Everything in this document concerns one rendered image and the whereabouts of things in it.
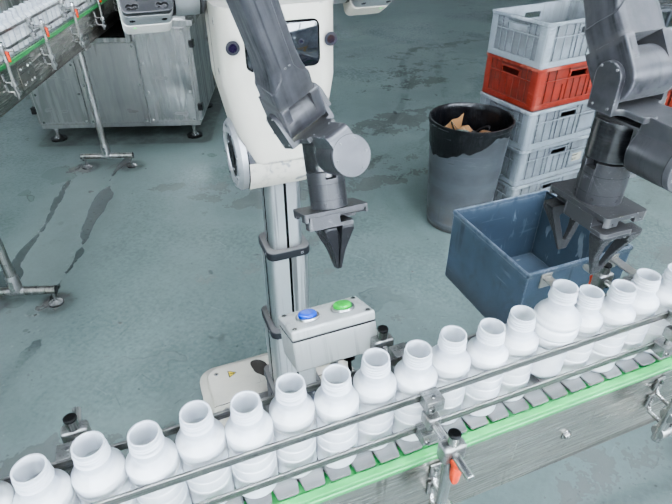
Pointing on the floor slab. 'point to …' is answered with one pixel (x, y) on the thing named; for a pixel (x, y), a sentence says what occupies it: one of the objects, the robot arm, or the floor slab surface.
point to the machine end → (132, 80)
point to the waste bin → (464, 158)
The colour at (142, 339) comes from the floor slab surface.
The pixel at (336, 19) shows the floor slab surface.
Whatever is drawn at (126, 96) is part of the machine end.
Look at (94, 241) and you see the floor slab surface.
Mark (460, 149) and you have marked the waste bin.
